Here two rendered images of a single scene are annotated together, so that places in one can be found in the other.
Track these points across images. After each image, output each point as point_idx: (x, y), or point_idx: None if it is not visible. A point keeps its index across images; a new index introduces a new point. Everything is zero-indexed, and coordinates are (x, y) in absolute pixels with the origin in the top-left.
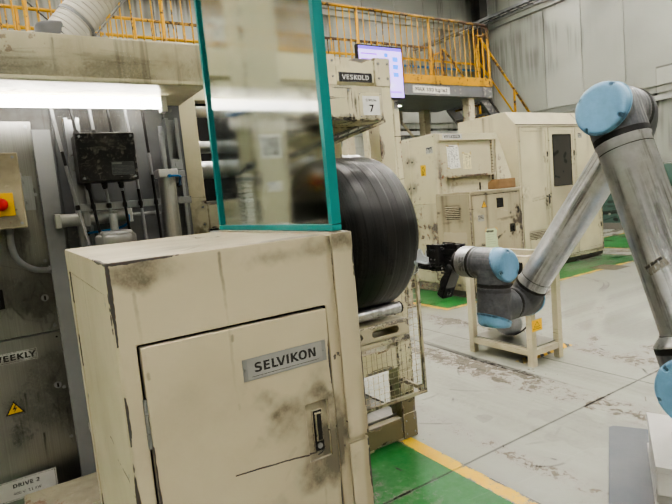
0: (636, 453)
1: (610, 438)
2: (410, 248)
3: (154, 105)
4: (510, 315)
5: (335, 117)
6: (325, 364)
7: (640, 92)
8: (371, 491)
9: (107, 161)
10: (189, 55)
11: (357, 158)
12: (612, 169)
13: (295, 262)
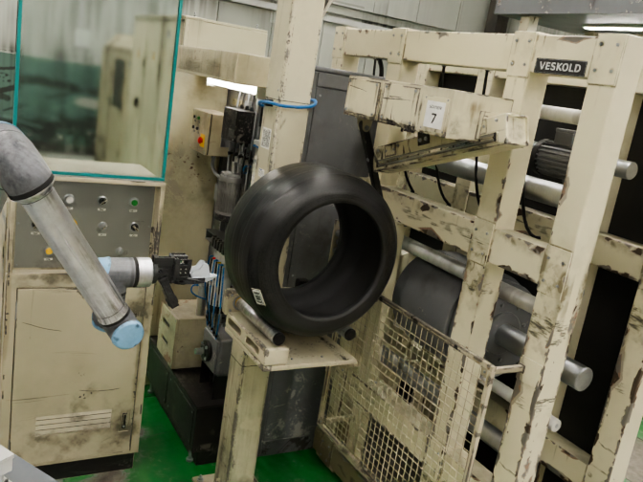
0: (10, 472)
1: (45, 474)
2: (241, 269)
3: (254, 93)
4: (95, 317)
5: (396, 122)
6: (5, 228)
7: None
8: (5, 300)
9: (228, 126)
10: (232, 60)
11: (308, 169)
12: None
13: None
